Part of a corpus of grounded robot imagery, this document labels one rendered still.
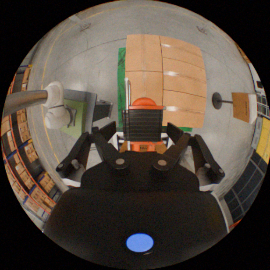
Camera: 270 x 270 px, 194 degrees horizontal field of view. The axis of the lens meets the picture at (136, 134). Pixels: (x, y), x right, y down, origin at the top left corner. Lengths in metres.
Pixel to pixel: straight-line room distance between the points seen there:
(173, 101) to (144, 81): 0.37
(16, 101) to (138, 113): 0.58
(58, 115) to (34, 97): 0.26
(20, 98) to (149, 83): 1.02
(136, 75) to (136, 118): 0.78
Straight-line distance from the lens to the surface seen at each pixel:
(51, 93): 0.70
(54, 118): 0.72
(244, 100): 1.54
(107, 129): 0.15
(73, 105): 0.85
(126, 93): 0.16
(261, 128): 7.34
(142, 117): 0.16
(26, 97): 0.60
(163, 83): 0.92
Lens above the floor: 1.39
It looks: 69 degrees down
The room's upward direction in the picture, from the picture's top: 170 degrees counter-clockwise
